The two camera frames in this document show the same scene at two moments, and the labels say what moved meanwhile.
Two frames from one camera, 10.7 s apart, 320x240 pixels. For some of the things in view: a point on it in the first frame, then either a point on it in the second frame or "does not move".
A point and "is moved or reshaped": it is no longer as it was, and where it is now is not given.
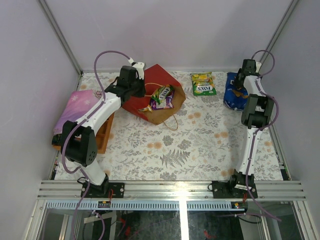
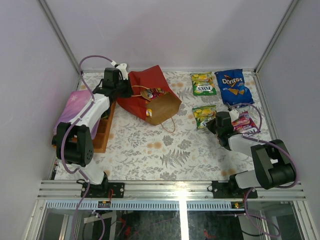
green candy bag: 203,84 does not move
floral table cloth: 202,140 does not move
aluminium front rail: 187,195 does not move
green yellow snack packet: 160,93 to 203,114
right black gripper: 237,83 to 210,125
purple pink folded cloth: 77,104 does not move
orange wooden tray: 102,137 does not move
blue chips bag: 234,98 is moved or reshaped
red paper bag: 155,77 is moved or reshaped
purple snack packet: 163,98 to 244,124
